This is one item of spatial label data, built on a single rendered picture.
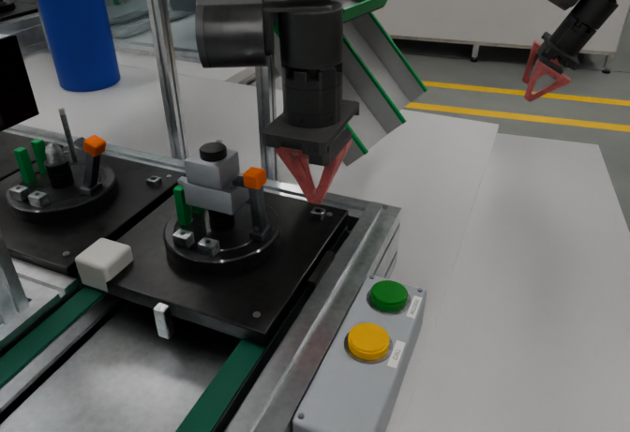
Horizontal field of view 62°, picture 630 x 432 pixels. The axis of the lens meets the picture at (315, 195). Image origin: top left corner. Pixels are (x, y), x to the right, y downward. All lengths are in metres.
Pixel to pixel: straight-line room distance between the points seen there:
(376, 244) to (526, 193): 0.43
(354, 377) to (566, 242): 0.50
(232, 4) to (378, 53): 0.56
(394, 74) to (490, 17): 3.59
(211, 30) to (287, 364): 0.31
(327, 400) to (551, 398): 0.28
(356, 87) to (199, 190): 0.36
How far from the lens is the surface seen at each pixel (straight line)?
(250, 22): 0.47
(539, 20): 4.60
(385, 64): 1.01
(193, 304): 0.58
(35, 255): 0.71
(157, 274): 0.63
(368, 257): 0.64
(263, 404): 0.50
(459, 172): 1.05
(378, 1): 0.78
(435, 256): 0.82
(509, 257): 0.85
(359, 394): 0.50
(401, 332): 0.56
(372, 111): 0.87
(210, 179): 0.59
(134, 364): 0.61
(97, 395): 0.60
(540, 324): 0.76
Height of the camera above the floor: 1.36
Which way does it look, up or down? 32 degrees down
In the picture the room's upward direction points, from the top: straight up
